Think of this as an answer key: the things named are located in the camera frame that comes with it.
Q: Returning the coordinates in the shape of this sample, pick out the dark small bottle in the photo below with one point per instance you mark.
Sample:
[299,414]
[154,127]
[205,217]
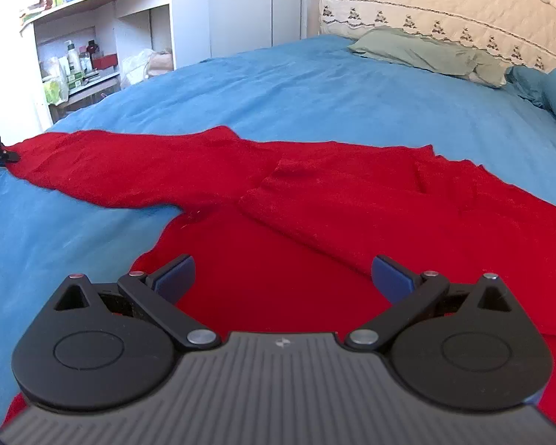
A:
[91,49]

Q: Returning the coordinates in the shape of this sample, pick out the blue bed sheet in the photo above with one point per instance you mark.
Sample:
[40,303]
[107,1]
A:
[306,92]

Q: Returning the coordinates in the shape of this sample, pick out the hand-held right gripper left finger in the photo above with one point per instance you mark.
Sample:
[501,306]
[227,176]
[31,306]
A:
[178,278]

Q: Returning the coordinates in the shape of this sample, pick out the white shelf desk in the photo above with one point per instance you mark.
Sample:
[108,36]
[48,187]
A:
[185,18]

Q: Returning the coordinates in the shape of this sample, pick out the red box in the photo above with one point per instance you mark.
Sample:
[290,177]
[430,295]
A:
[105,61]

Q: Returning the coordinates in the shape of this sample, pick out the green pillow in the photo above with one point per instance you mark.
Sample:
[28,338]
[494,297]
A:
[421,53]

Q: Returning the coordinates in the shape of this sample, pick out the white plastic bag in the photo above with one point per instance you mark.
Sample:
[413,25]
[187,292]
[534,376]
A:
[136,67]

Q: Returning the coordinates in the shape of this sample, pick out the red knit sweater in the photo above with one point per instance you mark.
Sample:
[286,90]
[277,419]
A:
[306,204]

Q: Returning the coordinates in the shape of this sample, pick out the green packet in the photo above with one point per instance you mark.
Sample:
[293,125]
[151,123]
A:
[54,92]

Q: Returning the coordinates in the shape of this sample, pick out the white wardrobe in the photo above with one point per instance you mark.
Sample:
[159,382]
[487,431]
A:
[255,0]

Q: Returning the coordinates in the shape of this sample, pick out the white lotion bottle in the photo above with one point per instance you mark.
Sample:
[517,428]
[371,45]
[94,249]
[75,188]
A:
[72,58]

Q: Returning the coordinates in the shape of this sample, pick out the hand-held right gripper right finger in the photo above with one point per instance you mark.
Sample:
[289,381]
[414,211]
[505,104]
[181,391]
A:
[391,280]

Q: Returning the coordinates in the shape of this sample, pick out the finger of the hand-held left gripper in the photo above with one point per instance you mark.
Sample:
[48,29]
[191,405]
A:
[0,154]

